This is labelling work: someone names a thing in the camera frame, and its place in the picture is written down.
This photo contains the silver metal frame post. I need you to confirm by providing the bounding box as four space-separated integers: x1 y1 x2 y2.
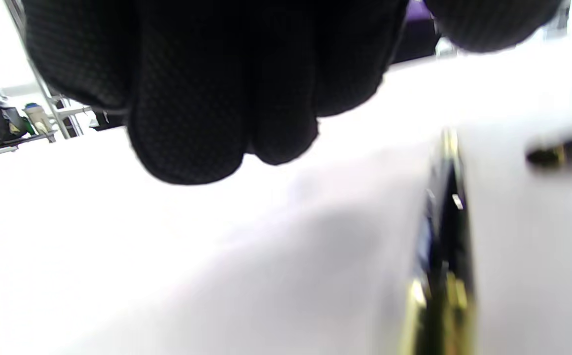
3 0 85 142

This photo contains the grey metal shelf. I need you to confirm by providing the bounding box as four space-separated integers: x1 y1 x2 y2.
0 131 59 164

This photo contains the white jug with blue lid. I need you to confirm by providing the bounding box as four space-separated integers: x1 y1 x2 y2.
23 102 54 137

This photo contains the person's left hand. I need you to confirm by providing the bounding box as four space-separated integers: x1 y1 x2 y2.
22 0 563 186

